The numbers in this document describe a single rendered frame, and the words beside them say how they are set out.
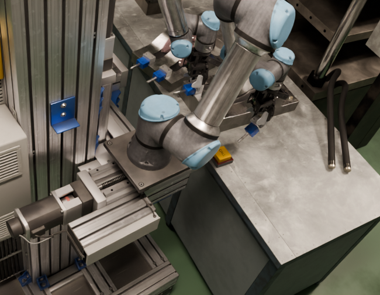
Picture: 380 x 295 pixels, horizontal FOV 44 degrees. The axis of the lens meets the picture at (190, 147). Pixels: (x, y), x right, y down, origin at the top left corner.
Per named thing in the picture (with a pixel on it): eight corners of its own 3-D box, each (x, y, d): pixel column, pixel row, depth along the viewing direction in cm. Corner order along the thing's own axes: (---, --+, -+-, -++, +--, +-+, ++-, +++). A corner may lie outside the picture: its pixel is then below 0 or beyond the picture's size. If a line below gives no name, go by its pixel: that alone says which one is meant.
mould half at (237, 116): (208, 136, 201) (216, 113, 191) (179, 95, 214) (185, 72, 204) (294, 110, 224) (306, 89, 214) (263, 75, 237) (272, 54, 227)
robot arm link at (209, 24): (200, 7, 177) (222, 11, 179) (194, 31, 186) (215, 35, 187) (200, 19, 172) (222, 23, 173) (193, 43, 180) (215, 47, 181)
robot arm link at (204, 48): (208, 32, 187) (218, 44, 183) (206, 41, 191) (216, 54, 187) (192, 34, 184) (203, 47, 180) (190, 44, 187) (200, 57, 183)
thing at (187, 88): (175, 101, 200) (178, 92, 196) (169, 93, 202) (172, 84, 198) (201, 95, 206) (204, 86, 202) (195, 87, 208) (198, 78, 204)
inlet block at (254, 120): (244, 148, 193) (240, 142, 189) (235, 141, 196) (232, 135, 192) (266, 127, 194) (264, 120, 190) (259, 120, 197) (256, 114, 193)
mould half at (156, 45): (169, 92, 214) (173, 74, 206) (130, 61, 222) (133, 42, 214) (235, 55, 243) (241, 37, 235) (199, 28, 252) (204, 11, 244)
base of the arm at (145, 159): (142, 177, 149) (147, 157, 142) (117, 145, 156) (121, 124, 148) (180, 160, 157) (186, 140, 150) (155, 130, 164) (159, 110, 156)
